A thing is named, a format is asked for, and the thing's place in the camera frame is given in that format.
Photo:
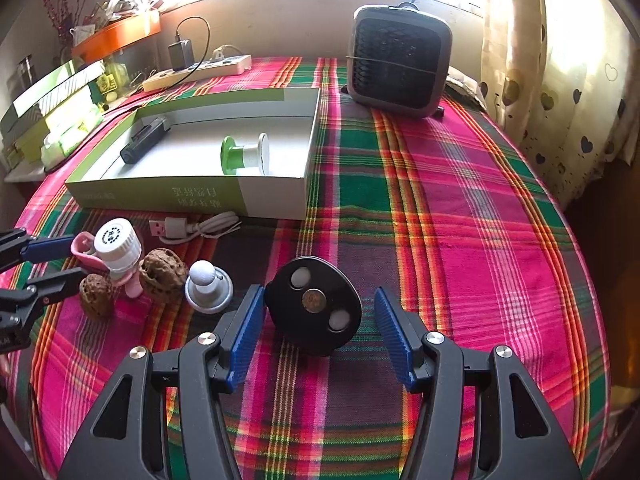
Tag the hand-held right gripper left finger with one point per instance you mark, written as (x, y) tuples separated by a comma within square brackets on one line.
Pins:
[(245, 340)]

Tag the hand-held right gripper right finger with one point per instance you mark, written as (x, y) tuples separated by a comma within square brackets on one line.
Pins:
[(395, 340)]

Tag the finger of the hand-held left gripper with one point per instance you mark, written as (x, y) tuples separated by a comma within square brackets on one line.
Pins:
[(47, 249), (57, 285)]

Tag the pink oval clip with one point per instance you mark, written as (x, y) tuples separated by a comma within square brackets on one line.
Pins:
[(82, 256)]

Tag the small brown walnut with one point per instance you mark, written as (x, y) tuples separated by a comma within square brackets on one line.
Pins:
[(95, 297)]

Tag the black round disc device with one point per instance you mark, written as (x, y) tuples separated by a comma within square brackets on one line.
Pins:
[(285, 312)]

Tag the grey white knob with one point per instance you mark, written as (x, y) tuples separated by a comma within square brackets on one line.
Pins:
[(207, 297)]

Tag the white round device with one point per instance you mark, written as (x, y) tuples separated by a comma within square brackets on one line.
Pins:
[(117, 245)]

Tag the pink plastic piece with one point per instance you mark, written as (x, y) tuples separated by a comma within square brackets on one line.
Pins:
[(131, 287)]

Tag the large brown walnut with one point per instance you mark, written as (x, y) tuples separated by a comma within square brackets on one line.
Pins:
[(160, 275)]

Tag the green and white cardboard box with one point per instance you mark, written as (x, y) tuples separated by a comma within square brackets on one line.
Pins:
[(270, 195)]

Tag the black rectangular device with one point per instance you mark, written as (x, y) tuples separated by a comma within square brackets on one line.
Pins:
[(142, 140)]

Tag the plaid blanket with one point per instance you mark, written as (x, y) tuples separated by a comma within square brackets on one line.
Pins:
[(475, 210)]

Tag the green flat box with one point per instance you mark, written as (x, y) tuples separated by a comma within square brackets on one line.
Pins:
[(55, 85)]

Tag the yellow green jar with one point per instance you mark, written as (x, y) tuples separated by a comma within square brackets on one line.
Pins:
[(114, 82)]

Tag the green and white spool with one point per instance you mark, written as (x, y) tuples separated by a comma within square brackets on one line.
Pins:
[(232, 155)]

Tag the red flower branches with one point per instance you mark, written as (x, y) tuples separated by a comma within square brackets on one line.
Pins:
[(62, 25)]

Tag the orange tray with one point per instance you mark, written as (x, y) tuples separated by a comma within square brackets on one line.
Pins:
[(125, 32)]

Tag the black charger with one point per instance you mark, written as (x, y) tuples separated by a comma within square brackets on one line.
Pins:
[(181, 54)]

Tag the white power strip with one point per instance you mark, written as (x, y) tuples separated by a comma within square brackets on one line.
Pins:
[(225, 66)]

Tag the white plug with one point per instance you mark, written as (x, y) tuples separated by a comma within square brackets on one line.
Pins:
[(220, 54)]

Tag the patterned pillow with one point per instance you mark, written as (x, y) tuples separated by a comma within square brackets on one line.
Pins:
[(467, 87)]

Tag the grey portable heater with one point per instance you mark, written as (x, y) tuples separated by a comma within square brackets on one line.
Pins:
[(400, 60)]

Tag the heart patterned curtain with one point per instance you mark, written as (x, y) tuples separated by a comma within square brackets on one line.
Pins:
[(575, 85)]

